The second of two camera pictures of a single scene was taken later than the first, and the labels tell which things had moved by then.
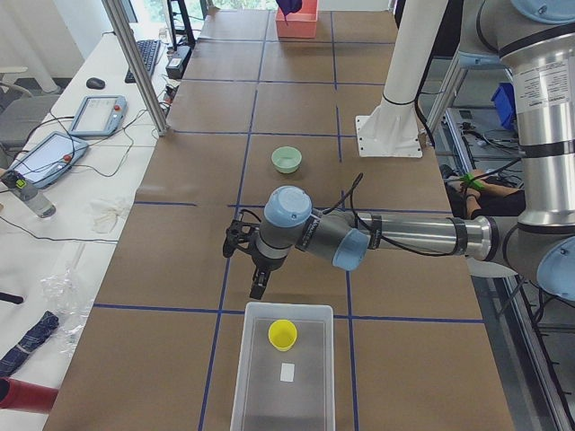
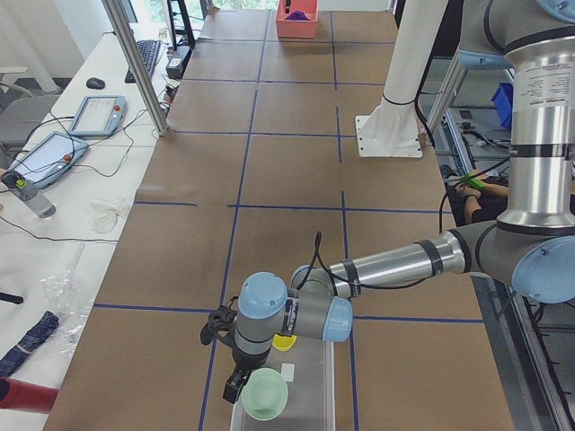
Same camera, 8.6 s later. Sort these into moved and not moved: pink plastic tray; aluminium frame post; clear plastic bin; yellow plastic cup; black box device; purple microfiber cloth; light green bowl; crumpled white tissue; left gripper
Moved: light green bowl; left gripper; purple microfiber cloth
Not moved: crumpled white tissue; pink plastic tray; black box device; aluminium frame post; yellow plastic cup; clear plastic bin
